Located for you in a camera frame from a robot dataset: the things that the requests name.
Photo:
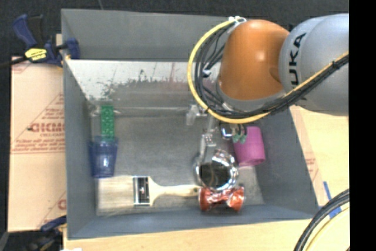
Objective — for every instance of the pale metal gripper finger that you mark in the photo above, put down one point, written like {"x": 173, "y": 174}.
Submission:
{"x": 206, "y": 144}
{"x": 194, "y": 115}

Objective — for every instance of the purple cup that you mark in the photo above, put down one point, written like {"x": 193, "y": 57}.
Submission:
{"x": 250, "y": 146}

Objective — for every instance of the grey metal bin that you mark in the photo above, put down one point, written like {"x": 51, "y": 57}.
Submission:
{"x": 164, "y": 141}

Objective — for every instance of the crushed red can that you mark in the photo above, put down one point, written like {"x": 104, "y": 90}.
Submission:
{"x": 221, "y": 199}

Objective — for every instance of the green bumpy flat block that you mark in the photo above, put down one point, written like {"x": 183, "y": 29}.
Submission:
{"x": 107, "y": 122}

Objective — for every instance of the blue translucent cup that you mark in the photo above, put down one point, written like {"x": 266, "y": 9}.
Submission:
{"x": 102, "y": 157}

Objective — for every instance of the brown cardboard board, red print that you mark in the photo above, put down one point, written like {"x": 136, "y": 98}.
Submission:
{"x": 35, "y": 97}

